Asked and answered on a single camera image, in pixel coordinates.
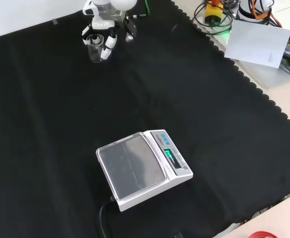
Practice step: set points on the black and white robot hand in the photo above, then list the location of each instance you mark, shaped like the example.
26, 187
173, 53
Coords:
102, 24

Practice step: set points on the clear glass beaker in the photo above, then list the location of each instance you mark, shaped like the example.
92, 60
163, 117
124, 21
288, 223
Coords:
94, 53

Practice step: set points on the grey tape piece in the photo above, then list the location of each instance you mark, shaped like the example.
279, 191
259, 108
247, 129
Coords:
55, 22

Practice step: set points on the black bench cloth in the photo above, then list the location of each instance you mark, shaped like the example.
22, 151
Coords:
60, 124

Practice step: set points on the yellow stop button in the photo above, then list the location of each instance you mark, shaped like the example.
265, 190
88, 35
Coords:
213, 12

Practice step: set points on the white electronic balance steel pan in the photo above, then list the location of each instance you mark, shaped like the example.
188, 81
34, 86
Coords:
134, 168

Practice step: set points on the pale board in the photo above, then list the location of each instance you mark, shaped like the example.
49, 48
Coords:
256, 44

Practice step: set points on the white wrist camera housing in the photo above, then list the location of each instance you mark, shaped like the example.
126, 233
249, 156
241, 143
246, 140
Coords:
89, 8

